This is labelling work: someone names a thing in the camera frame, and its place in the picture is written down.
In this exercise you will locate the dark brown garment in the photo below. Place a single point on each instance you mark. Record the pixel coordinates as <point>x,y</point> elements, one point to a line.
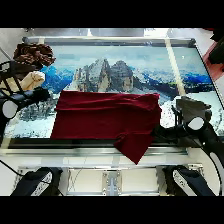
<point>28,67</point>

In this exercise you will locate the grey garment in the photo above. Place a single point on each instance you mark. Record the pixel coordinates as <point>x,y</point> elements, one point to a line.
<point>193,106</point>

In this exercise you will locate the red T-shirt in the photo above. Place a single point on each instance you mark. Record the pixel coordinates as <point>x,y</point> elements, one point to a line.
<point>106,116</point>

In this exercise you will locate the silver frame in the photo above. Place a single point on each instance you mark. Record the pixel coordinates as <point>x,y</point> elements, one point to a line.
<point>111,181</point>

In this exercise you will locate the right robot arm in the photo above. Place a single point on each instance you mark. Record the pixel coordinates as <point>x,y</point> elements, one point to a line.
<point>196,128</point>

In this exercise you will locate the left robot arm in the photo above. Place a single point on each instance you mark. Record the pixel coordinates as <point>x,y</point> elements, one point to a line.
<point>20,100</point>

